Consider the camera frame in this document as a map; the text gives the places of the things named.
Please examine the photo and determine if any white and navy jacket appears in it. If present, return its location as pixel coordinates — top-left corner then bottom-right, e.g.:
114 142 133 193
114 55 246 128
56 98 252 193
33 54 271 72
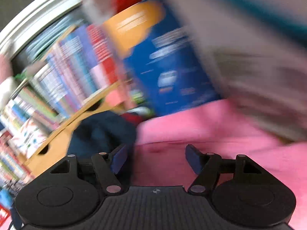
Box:
68 108 149 185

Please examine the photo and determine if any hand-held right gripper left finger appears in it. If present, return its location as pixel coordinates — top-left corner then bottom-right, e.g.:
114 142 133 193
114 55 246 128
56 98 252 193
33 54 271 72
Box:
49 144 129 195

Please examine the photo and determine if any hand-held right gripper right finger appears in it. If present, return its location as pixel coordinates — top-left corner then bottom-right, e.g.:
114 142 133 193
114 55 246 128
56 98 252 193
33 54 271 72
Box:
185 144 263 195

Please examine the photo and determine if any white shelf frame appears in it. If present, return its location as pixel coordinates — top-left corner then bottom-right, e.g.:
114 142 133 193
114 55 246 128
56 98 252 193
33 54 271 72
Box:
0 0 159 61

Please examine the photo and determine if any grey printed box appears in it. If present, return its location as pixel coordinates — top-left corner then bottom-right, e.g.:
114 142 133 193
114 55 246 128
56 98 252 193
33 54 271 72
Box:
158 0 307 145

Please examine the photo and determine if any pink rabbit print blanket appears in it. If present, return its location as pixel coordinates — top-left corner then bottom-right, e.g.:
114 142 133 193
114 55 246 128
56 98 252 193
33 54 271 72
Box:
131 99 307 230

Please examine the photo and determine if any blue and orange box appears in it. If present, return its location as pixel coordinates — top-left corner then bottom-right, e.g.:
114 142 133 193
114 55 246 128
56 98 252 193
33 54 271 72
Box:
102 0 222 118

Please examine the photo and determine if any row of thin colourful books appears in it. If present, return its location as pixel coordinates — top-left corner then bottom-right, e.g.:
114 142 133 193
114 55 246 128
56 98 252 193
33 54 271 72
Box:
0 23 125 197

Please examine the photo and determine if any small pink box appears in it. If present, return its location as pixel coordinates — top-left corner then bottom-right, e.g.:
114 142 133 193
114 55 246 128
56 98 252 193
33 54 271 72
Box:
105 88 130 109

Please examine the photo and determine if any wooden drawer organizer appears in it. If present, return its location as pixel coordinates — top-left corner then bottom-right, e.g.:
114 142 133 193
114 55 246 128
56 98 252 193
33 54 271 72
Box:
23 81 136 176

